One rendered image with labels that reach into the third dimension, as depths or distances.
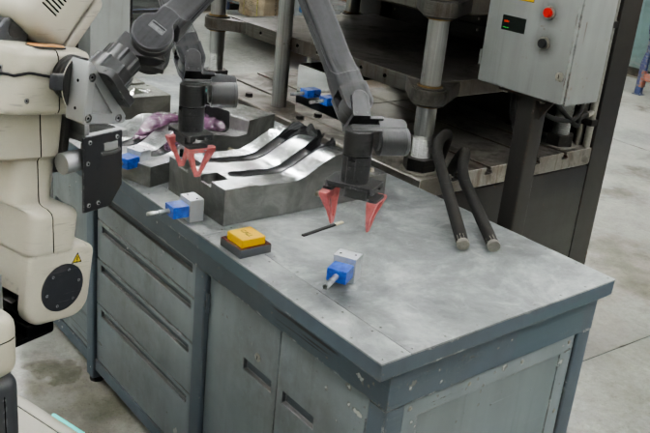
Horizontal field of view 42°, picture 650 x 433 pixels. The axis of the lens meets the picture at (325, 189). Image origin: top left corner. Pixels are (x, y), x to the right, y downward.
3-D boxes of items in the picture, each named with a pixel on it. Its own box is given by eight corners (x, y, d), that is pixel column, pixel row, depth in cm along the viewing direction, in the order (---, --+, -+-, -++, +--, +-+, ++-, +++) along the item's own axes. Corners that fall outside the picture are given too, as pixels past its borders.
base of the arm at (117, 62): (64, 62, 152) (109, 75, 146) (93, 32, 156) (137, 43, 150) (87, 95, 159) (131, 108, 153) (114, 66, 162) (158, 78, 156)
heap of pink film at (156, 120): (173, 153, 219) (174, 124, 217) (126, 136, 228) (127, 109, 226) (237, 134, 240) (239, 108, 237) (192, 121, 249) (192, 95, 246)
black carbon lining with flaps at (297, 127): (233, 186, 197) (235, 148, 194) (198, 165, 209) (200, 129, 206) (345, 167, 218) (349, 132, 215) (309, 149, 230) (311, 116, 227)
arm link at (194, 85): (178, 75, 185) (180, 81, 179) (210, 76, 186) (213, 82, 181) (177, 105, 187) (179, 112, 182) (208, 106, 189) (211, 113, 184)
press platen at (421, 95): (428, 153, 237) (437, 92, 231) (197, 56, 330) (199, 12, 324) (600, 125, 288) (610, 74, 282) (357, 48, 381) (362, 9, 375)
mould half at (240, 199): (222, 226, 192) (225, 171, 187) (168, 189, 210) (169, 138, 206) (384, 194, 222) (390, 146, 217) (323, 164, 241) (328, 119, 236)
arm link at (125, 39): (109, 61, 158) (109, 46, 153) (142, 25, 162) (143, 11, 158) (149, 89, 158) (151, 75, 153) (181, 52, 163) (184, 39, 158)
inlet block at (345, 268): (336, 303, 162) (338, 277, 160) (311, 296, 164) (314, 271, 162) (360, 277, 174) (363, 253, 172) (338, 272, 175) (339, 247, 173)
